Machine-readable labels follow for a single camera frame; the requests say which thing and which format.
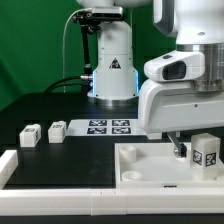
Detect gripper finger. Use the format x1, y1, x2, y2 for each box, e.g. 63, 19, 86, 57
167, 132, 187, 158

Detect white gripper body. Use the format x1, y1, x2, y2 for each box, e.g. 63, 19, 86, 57
138, 79, 224, 134

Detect white square tabletop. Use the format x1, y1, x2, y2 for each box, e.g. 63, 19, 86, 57
115, 143, 224, 188

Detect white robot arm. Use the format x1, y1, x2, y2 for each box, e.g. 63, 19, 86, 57
77, 0, 224, 157

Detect white sheet with markers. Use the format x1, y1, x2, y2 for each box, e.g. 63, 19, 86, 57
67, 119, 145, 136

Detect white U-shaped fence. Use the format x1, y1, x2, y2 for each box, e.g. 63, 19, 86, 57
0, 150, 224, 216

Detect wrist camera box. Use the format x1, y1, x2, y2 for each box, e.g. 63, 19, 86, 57
144, 50, 205, 83

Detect black camera stand pole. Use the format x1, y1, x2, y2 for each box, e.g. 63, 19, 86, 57
73, 11, 96, 91

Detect black camera on stand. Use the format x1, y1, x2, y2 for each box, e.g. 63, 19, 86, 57
89, 6, 123, 21

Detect black cables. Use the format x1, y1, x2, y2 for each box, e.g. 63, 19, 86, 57
43, 75, 84, 94

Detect white cable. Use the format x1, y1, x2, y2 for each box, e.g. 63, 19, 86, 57
62, 9, 88, 94

